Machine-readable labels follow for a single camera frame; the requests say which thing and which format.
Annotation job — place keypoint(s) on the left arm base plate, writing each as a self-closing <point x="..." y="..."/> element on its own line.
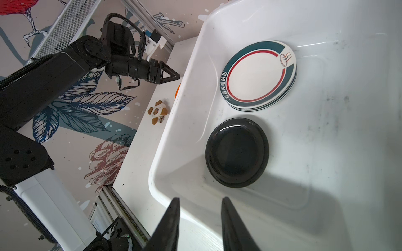
<point x="123" y="234"/>

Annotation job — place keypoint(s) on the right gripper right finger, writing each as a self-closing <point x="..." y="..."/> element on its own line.
<point x="236" y="236"/>

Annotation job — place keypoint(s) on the white plastic bin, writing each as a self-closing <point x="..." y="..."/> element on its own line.
<point x="334" y="176"/>

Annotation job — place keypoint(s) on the white plate green red rim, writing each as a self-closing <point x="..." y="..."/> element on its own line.
<point x="258" y="74"/>

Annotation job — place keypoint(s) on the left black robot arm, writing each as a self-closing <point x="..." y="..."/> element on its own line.
<point x="44" y="91"/>

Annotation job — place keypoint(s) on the white wire mesh shelf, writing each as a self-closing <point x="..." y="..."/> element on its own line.
<point x="68" y="27"/>

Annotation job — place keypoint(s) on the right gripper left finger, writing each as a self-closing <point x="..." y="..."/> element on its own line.
<point x="166" y="235"/>

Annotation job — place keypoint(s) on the orange plate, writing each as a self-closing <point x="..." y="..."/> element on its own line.
<point x="177" y="91"/>

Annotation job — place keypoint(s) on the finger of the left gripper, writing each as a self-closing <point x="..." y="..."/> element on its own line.
<point x="167" y="74"/>

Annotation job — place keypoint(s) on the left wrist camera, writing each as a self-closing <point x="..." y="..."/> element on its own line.
<point x="154" y="40"/>

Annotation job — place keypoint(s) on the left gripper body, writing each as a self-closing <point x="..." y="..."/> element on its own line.
<point x="150" y="71"/>

